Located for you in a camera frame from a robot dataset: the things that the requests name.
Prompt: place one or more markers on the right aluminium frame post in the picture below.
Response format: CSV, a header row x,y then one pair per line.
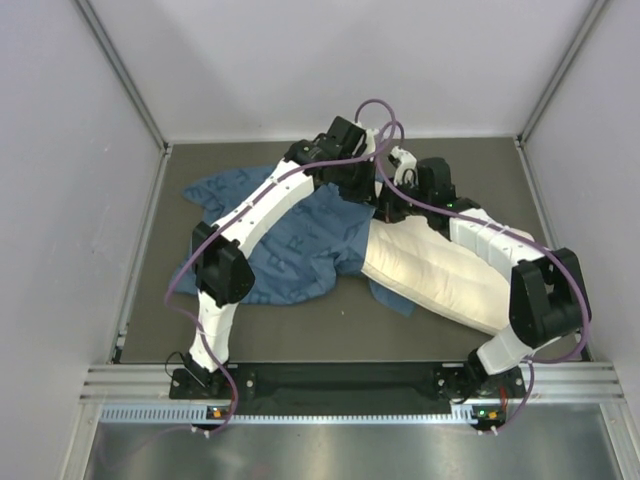
x,y
588,23

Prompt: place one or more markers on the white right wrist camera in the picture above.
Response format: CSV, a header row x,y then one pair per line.
x,y
405,164

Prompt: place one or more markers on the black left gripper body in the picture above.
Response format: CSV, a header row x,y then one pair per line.
x,y
353,180

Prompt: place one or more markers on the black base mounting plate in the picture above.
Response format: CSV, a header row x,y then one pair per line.
x,y
363,388

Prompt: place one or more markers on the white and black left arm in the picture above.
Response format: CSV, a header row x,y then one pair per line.
x,y
220,251

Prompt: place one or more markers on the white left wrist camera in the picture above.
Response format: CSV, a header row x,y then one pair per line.
x,y
369,144

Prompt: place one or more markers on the cream white pillow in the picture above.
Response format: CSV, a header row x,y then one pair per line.
x,y
420,265

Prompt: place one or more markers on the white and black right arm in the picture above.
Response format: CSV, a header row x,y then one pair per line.
x,y
547,295

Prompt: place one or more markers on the left aluminium frame post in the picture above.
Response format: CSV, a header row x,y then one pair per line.
x,y
97,28

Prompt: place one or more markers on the aluminium frame post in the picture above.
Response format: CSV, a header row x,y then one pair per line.
x,y
97,28
588,23

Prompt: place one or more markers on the blue cartoon print pillowcase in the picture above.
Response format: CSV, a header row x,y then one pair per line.
x,y
301,257

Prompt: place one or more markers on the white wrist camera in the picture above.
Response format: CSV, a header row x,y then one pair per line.
x,y
369,144
405,164

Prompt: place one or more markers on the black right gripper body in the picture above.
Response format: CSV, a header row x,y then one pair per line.
x,y
397,207

